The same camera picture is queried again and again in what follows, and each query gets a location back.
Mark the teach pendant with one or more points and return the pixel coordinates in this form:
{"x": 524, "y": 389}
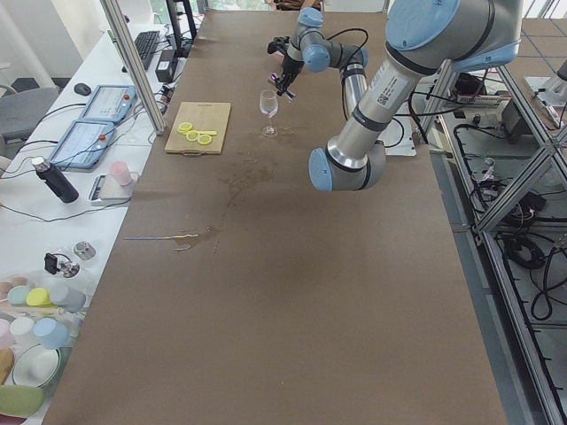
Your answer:
{"x": 109, "y": 103}
{"x": 83, "y": 145}

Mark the grey office chair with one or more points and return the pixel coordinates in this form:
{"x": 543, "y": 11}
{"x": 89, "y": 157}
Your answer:
{"x": 22, "y": 111}

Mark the upper teach pendant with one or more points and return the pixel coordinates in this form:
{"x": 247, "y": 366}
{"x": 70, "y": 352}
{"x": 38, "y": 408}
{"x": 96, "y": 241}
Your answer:
{"x": 109, "y": 103}

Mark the yellow cup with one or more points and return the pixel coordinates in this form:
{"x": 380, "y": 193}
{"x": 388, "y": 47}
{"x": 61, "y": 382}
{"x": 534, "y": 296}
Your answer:
{"x": 39, "y": 297}

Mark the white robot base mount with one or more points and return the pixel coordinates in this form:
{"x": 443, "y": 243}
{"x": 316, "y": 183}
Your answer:
{"x": 398, "y": 137}

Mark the mint green cup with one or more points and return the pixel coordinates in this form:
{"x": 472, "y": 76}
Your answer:
{"x": 17, "y": 296}

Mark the aluminium frame post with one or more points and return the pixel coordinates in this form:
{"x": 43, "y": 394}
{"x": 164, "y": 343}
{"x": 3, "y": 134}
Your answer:
{"x": 133, "y": 63}

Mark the black computer mouse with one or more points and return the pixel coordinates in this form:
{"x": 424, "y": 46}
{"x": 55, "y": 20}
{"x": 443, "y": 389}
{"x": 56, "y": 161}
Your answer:
{"x": 82, "y": 89}

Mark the black water bottle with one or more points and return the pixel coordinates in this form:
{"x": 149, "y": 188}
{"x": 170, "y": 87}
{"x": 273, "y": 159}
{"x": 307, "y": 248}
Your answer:
{"x": 54, "y": 179}

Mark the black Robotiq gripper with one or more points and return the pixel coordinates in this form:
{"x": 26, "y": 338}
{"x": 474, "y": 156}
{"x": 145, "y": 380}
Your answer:
{"x": 291, "y": 65}

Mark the clear wine glass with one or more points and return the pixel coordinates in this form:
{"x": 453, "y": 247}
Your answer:
{"x": 269, "y": 107}

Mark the grey cup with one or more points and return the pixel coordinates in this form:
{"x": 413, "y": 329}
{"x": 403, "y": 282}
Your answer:
{"x": 68, "y": 298}

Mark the light blue cup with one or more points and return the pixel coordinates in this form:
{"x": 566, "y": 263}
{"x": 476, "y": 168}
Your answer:
{"x": 51, "y": 333}

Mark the lower lemon slice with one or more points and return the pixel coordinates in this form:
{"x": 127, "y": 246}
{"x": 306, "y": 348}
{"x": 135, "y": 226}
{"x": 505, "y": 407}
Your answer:
{"x": 204, "y": 139}

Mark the aluminium frame truss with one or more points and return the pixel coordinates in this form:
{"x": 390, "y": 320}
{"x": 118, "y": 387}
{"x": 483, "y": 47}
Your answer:
{"x": 508, "y": 161}

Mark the pink cup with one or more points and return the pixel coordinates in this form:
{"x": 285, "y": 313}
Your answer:
{"x": 120, "y": 172}

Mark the upper lemon slice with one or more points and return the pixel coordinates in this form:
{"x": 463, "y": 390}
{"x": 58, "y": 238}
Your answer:
{"x": 184, "y": 127}

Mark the white green-rimmed plate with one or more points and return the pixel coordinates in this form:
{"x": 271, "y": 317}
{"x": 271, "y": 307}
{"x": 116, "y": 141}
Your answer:
{"x": 36, "y": 367}

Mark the lower teach pendant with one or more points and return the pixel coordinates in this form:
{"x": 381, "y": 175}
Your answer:
{"x": 83, "y": 145}

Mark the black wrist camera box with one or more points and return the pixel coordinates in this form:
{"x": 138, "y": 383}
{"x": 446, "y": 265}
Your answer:
{"x": 278, "y": 44}

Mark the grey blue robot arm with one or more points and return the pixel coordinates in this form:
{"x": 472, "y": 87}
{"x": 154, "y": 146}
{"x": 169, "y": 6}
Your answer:
{"x": 420, "y": 36}

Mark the bamboo cutting board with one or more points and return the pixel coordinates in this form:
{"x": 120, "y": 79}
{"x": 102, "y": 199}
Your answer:
{"x": 203, "y": 116}

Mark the middle lemon slice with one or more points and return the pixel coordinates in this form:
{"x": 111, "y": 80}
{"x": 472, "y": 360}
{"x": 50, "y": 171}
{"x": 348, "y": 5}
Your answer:
{"x": 192, "y": 136}

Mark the black power adapter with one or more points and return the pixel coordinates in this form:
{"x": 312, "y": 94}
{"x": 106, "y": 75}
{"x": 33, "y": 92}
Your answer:
{"x": 166, "y": 67}

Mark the white cup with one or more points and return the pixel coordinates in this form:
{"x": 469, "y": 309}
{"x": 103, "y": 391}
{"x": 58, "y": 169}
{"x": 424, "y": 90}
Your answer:
{"x": 22, "y": 329}

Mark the steel double jigger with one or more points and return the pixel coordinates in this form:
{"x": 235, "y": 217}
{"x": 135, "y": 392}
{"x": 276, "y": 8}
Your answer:
{"x": 281, "y": 87}

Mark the black keyboard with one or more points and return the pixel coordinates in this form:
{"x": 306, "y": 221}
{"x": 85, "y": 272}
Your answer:
{"x": 146, "y": 43}

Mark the lemon slice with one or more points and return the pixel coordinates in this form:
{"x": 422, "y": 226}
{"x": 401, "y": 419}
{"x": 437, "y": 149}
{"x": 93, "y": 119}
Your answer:
{"x": 192, "y": 136}
{"x": 184, "y": 127}
{"x": 204, "y": 139}

